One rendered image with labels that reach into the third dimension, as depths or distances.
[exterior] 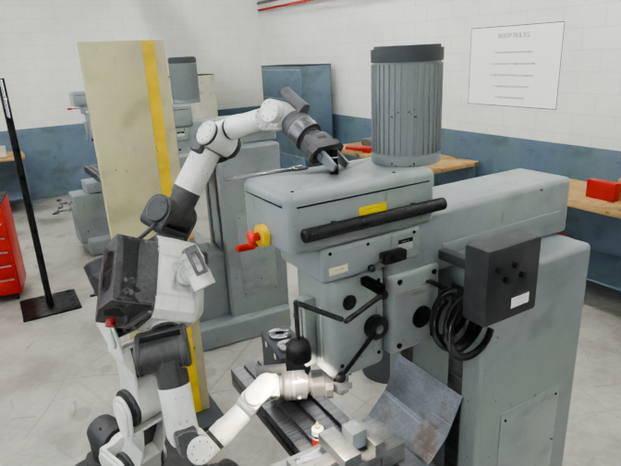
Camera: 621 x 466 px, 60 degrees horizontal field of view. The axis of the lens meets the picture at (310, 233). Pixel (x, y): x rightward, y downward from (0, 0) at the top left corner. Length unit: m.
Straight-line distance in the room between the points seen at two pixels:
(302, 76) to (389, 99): 7.19
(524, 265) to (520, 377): 0.56
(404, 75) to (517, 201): 0.60
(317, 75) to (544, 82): 3.85
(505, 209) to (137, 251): 1.14
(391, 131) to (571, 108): 4.61
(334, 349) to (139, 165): 1.83
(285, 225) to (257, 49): 10.09
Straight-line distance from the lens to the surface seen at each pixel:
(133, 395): 2.08
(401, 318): 1.60
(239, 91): 11.14
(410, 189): 1.47
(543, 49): 6.21
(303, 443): 1.94
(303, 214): 1.28
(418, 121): 1.50
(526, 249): 1.48
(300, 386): 1.68
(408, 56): 1.48
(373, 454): 1.78
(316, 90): 8.80
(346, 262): 1.41
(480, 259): 1.40
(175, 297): 1.62
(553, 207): 2.00
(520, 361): 1.92
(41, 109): 10.26
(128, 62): 3.00
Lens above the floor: 2.21
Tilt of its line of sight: 19 degrees down
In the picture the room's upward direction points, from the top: 3 degrees counter-clockwise
